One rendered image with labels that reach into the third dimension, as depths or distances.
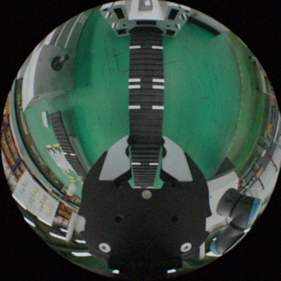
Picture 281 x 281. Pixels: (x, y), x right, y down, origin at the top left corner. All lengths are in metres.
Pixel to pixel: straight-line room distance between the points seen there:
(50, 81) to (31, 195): 3.00
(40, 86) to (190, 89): 0.23
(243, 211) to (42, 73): 0.60
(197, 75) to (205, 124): 0.10
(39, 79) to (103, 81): 0.11
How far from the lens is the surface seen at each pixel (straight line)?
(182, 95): 0.16
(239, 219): 0.44
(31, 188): 3.03
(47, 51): 0.19
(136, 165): 0.16
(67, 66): 0.20
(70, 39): 0.23
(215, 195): 0.44
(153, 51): 0.15
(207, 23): 0.26
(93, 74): 0.18
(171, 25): 0.17
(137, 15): 0.17
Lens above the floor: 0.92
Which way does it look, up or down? 60 degrees down
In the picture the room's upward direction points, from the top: 176 degrees counter-clockwise
